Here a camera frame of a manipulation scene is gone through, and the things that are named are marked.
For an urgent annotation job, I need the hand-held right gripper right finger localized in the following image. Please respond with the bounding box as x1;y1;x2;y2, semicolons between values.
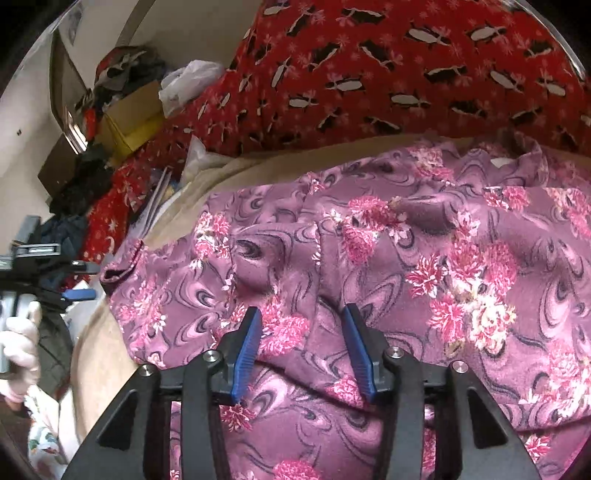
342;304;541;480

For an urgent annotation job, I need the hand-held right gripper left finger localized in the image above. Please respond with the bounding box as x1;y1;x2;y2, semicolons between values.
62;306;264;480

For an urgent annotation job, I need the purple floral garment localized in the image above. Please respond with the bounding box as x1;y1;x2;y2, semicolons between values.
99;134;591;480

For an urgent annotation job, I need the person's left forearm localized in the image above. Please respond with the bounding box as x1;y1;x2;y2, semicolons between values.
24;392;68;472

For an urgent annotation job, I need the person's left hand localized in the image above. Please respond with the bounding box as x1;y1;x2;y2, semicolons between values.
0;302;43;404

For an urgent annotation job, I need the dark blue jacket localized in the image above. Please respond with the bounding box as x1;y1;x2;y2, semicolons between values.
28;213;90;296

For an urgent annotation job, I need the red star print cloth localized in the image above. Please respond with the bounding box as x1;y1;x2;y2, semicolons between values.
62;157;148;289

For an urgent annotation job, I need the dark clothing pile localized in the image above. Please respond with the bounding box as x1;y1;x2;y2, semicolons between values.
50;145;118;219

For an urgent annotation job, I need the stack of papers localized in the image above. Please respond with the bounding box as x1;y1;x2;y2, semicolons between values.
134;164;190;236

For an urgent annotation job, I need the brown wooden board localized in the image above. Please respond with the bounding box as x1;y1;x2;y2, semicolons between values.
37;137;81;200

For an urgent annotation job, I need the cardboard box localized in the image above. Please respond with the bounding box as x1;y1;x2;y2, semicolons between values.
98;82;168;160

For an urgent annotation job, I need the metal framed mirror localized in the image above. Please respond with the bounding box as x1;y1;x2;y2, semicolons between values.
47;30;92;154

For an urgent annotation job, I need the beige fleece blanket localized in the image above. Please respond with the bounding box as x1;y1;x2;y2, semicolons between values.
69;131;591;462

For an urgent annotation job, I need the white plastic bag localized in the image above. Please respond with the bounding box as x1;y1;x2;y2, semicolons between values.
158;60;228;117

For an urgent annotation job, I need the red printed blanket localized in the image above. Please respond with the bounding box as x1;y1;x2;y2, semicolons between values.
134;0;591;185

